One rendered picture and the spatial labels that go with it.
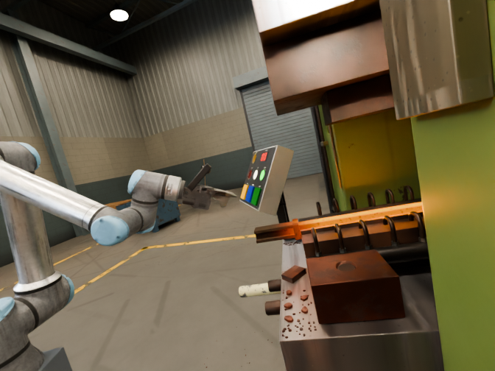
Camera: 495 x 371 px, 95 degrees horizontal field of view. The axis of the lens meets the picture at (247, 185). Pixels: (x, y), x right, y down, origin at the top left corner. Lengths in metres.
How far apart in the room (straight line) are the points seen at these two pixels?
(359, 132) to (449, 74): 0.52
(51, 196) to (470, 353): 0.94
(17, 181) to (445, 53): 0.99
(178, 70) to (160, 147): 3.24
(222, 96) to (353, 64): 8.99
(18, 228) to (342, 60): 1.20
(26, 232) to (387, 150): 1.30
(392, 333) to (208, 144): 9.30
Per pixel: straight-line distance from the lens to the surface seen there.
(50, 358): 1.34
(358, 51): 0.48
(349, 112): 0.49
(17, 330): 1.26
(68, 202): 0.87
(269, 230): 0.53
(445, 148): 0.27
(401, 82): 0.27
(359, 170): 0.73
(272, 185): 0.93
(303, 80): 0.45
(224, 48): 9.77
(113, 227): 0.77
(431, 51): 0.23
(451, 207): 0.28
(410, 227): 0.51
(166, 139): 10.55
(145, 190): 0.85
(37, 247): 1.26
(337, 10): 0.45
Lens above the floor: 1.18
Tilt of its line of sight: 7 degrees down
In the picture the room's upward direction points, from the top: 13 degrees counter-clockwise
